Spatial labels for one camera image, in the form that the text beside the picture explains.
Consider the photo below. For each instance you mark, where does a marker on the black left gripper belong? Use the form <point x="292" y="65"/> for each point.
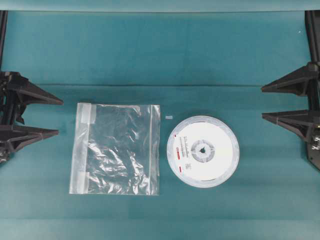
<point x="16" y="89"/>

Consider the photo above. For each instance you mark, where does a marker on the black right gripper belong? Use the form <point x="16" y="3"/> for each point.
<point x="304" y="81"/>

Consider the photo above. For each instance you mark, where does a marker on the white component reel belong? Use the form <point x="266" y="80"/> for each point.
<point x="202" y="151"/>

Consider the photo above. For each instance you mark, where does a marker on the clear zip bag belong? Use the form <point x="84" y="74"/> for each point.
<point x="116" y="150"/>

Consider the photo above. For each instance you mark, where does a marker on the teal table mat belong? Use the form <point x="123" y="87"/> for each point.
<point x="190" y="57"/>

